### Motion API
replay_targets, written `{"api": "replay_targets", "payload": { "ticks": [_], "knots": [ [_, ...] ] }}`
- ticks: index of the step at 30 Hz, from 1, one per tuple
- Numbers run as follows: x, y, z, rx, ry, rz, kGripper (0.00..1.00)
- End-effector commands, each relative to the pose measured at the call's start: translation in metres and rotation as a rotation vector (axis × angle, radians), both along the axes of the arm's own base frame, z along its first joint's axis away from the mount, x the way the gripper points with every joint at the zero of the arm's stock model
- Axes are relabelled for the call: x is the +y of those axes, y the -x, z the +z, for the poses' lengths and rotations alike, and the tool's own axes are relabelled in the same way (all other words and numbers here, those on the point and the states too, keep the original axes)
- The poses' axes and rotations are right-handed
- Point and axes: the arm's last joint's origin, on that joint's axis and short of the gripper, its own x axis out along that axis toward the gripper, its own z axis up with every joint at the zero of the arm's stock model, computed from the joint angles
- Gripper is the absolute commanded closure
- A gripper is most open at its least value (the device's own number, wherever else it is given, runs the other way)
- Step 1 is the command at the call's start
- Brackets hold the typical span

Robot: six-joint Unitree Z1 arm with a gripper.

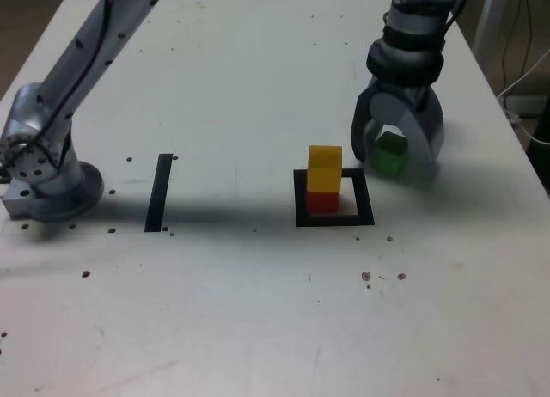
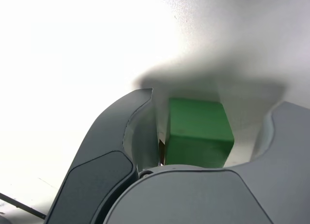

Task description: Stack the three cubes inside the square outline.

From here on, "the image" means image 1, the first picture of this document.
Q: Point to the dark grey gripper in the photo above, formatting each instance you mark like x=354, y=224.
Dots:
x=414, y=93

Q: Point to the green cube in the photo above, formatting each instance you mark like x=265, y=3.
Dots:
x=389, y=156

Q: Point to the yellow cube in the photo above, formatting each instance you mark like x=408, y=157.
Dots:
x=324, y=169

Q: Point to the red cube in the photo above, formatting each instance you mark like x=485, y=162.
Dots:
x=322, y=203

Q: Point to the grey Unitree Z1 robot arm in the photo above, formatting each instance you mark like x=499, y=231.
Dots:
x=43, y=186

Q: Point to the black tape square outline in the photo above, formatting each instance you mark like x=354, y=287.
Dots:
x=365, y=199

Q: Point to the black tape strip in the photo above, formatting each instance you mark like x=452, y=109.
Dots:
x=158, y=195

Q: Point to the white post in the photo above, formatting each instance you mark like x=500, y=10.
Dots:
x=487, y=14

